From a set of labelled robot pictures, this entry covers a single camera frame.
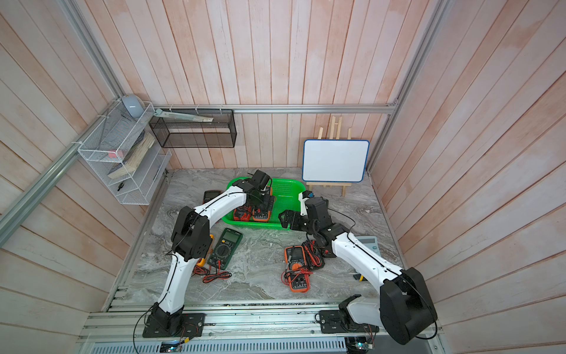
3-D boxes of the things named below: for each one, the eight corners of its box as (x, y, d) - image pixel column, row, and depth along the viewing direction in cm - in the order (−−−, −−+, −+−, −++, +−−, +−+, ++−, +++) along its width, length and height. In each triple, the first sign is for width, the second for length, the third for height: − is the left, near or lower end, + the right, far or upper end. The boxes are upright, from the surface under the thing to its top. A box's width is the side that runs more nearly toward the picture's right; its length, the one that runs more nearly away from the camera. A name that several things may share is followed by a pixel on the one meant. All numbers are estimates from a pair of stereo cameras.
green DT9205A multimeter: (208, 264, 88) (206, 261, 86) (226, 231, 98) (225, 227, 96) (227, 271, 87) (225, 268, 84) (243, 236, 96) (242, 233, 94)
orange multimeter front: (285, 292, 82) (285, 288, 78) (284, 251, 93) (284, 245, 89) (309, 292, 82) (310, 288, 78) (305, 251, 93) (307, 245, 89)
